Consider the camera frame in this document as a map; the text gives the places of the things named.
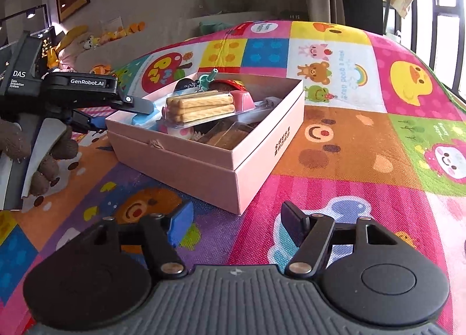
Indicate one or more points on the black glass cabinet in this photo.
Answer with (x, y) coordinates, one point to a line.
(32, 18)

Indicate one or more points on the colourful cartoon play mat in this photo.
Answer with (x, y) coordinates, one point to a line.
(346, 160)

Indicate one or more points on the clear plastic case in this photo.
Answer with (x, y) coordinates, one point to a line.
(267, 103)

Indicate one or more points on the teal cloth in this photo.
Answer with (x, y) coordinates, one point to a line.
(214, 26)

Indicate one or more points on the pink cardboard box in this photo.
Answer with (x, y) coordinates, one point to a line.
(189, 167)

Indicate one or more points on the plush doll with yellow hat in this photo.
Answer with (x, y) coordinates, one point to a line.
(72, 45)

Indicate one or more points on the row of yellow plush toys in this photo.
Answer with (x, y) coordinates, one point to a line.
(122, 32)

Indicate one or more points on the blue plastic packet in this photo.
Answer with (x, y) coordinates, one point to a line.
(145, 122)

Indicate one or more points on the orange plush toy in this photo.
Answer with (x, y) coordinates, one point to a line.
(101, 69)

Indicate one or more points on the person's left hand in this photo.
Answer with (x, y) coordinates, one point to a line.
(47, 171)

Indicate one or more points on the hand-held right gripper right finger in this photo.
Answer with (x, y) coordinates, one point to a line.
(294, 224)

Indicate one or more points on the beige sofa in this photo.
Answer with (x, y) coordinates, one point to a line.
(164, 25)

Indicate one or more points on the biscuit stick packet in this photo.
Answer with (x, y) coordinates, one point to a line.
(200, 105)

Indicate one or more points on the teal toy chair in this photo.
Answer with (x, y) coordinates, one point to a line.
(208, 79)

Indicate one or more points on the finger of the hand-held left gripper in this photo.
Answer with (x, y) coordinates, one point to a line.
(136, 105)
(95, 123)

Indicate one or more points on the dark window frame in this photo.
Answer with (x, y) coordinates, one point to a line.
(431, 0)

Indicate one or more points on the brown biscuit packet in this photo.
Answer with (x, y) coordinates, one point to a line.
(227, 136)

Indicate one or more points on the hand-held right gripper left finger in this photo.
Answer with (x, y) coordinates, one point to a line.
(180, 226)

